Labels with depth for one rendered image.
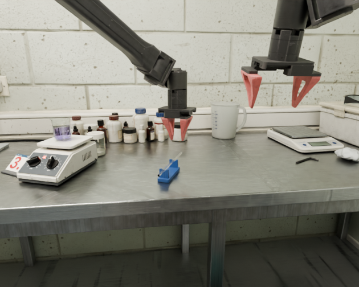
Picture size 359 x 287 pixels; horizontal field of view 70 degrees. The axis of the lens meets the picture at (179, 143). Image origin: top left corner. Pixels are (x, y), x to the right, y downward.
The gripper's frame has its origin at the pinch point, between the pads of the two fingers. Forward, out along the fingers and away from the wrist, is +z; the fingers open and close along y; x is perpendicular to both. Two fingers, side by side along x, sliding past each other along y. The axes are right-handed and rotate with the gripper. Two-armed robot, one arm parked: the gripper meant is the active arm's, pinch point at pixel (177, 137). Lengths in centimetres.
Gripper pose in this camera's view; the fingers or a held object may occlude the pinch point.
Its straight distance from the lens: 78.8
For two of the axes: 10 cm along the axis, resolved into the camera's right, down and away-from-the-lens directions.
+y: -9.5, -0.9, 3.0
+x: -3.1, 2.6, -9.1
